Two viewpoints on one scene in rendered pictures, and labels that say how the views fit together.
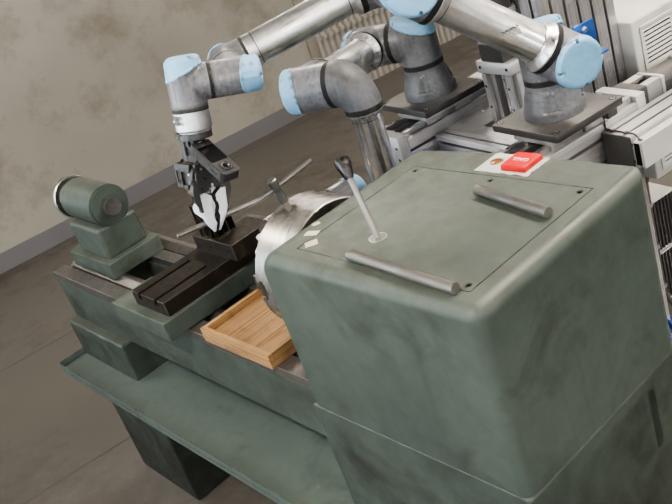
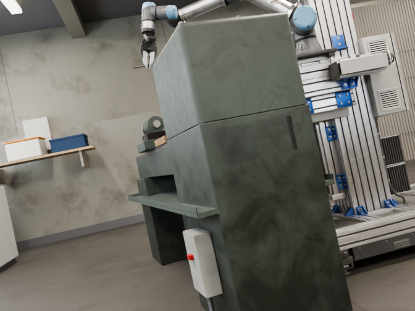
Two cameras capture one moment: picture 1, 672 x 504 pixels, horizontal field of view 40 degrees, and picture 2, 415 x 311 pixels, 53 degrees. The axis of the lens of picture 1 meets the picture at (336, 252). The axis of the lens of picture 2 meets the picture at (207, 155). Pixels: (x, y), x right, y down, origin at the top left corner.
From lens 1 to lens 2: 143 cm
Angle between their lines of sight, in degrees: 30
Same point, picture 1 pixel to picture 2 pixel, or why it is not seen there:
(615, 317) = (264, 66)
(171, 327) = (146, 144)
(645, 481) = (281, 162)
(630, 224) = (277, 29)
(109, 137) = not seen: hidden behind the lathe
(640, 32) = (367, 42)
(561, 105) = (306, 47)
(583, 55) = (306, 12)
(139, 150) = not seen: hidden behind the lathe
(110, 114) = not seen: hidden behind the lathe
